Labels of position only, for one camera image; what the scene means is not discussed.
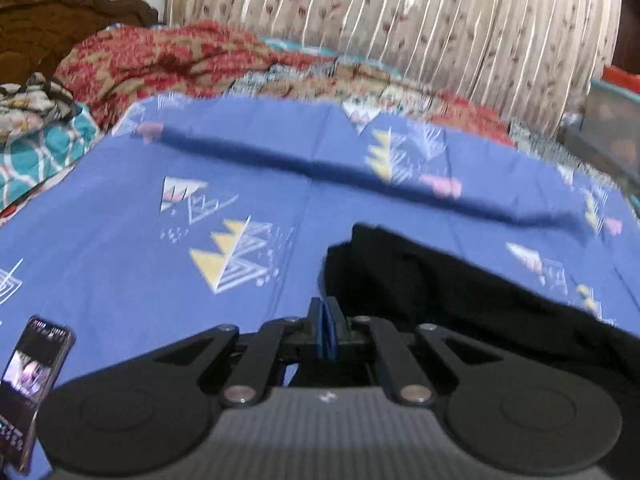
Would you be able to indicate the beige floral curtain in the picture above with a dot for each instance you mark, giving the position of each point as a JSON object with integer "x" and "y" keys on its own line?
{"x": 400, "y": 25}

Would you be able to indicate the blue printed bedsheet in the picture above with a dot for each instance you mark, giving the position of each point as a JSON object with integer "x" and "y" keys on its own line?
{"x": 150, "y": 240}

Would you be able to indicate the red floral blanket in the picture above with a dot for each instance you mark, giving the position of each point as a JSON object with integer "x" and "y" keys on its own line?
{"x": 165, "y": 65}

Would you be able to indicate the black pants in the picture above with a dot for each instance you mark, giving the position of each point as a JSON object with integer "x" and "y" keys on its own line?
{"x": 475, "y": 305}

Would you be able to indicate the carved wooden headboard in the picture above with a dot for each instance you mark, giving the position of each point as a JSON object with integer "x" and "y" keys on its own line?
{"x": 45, "y": 20}

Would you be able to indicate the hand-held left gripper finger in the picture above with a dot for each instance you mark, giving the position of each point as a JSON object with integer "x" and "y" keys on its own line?
{"x": 319, "y": 332}
{"x": 331, "y": 332}

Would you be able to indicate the red item on storage box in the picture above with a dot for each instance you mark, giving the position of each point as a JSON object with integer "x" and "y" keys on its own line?
{"x": 622, "y": 77}

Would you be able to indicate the teal patterned cloth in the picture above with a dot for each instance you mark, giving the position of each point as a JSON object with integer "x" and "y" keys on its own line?
{"x": 45, "y": 145}

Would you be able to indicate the smartphone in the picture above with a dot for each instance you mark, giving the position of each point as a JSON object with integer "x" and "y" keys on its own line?
{"x": 30, "y": 385}

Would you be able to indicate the black and white patterned cloth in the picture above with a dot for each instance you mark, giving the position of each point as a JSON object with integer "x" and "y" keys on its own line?
{"x": 30, "y": 105}

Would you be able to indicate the clear storage box teal lid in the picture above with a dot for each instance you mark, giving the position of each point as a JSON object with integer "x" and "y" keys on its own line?
{"x": 610, "y": 120}

